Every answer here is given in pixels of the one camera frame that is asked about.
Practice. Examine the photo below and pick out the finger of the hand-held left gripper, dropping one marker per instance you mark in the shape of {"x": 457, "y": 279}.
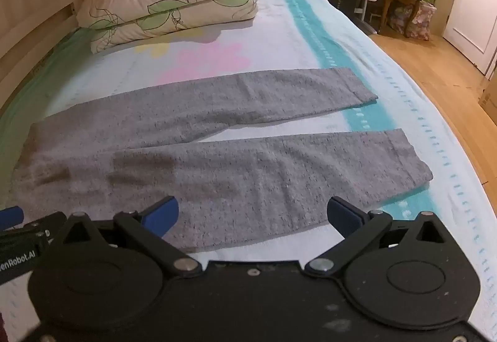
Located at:
{"x": 11, "y": 216}

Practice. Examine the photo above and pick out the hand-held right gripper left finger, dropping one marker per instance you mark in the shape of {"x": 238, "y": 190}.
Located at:
{"x": 163, "y": 212}

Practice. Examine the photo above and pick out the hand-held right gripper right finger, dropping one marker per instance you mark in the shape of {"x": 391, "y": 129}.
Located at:
{"x": 343, "y": 216}

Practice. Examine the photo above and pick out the grey pants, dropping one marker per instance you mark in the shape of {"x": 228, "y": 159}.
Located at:
{"x": 233, "y": 179}

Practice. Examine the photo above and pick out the floral bag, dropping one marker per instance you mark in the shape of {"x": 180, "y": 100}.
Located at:
{"x": 425, "y": 22}

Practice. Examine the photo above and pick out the wooden stool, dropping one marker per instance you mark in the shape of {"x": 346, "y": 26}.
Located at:
{"x": 412, "y": 2}

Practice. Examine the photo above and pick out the flat cardboard sheet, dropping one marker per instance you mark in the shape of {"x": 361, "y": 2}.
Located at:
{"x": 446, "y": 0}

